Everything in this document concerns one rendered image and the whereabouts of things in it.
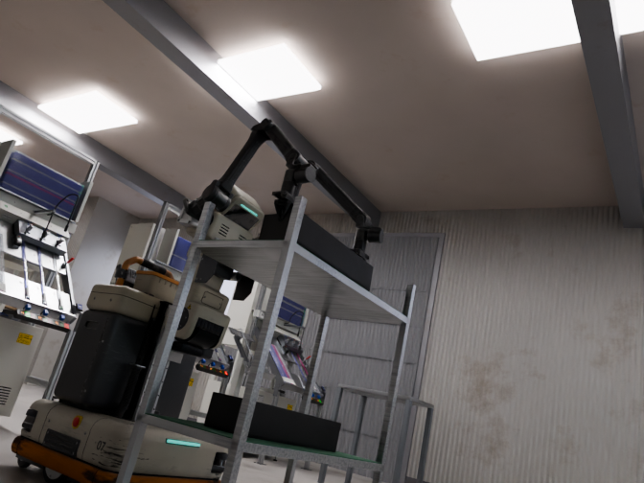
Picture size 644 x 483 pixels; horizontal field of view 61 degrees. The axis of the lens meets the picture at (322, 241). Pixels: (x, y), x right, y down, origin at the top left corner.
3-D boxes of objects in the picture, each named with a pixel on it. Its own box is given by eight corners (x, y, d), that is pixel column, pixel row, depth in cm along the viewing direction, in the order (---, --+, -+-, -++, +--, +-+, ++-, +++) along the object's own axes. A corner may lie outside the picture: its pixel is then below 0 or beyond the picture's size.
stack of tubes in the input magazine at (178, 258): (212, 286, 493) (219, 258, 502) (170, 265, 455) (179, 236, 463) (202, 285, 501) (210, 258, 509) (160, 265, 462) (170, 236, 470)
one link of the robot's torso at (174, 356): (145, 354, 239) (162, 300, 246) (190, 367, 260) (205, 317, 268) (187, 362, 223) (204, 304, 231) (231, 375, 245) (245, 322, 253)
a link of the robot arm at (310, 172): (304, 168, 212) (290, 153, 207) (326, 163, 204) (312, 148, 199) (293, 192, 206) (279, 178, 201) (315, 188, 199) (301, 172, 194)
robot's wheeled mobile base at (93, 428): (3, 454, 225) (27, 394, 233) (125, 465, 273) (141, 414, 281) (100, 499, 187) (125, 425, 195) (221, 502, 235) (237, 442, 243)
